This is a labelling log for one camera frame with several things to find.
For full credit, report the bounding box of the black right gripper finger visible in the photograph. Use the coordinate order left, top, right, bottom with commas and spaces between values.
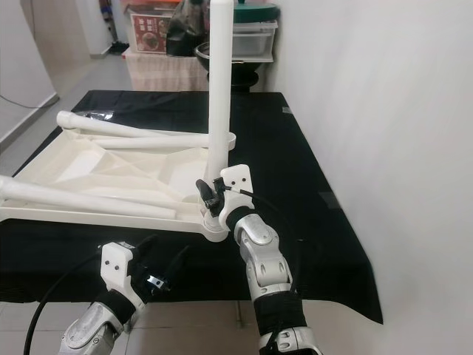
195, 178, 220, 211

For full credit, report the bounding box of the white plastic table leg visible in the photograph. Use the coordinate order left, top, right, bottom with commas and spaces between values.
55, 111, 163, 140
91, 132, 237, 151
0, 176, 178, 220
203, 0, 237, 231

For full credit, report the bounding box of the black tablecloth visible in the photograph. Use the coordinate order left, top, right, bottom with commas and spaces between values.
0, 90, 384, 325

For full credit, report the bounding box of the white plastic table top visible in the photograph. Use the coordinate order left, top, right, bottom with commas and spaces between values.
0, 126, 234, 243

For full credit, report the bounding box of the grey tape patch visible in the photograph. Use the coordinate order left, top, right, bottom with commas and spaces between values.
318, 191, 342, 212

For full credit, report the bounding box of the beige cloth covered stand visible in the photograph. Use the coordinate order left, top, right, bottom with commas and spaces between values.
122, 48, 211, 92

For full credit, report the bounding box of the black wok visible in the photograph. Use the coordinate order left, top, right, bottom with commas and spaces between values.
194, 41, 267, 89

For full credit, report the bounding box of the black bag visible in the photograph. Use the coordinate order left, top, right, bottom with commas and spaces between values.
166, 0, 211, 56

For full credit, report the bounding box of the clear plastic storage box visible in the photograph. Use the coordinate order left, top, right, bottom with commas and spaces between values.
233, 21, 278, 61

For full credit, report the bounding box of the orange lid storage box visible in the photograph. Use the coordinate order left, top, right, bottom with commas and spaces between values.
124, 0, 182, 54

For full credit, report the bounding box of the green round lid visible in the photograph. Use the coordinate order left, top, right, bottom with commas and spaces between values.
233, 4, 280, 23

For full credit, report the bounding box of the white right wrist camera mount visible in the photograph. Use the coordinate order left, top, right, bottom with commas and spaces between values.
222, 164, 257, 223

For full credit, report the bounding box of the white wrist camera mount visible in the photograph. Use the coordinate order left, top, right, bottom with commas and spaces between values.
222, 164, 257, 223
100, 243, 145, 311

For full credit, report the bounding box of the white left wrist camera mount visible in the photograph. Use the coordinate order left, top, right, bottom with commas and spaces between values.
100, 243, 145, 311

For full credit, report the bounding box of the long black wall cable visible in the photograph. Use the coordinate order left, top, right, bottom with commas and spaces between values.
0, 92, 58, 112

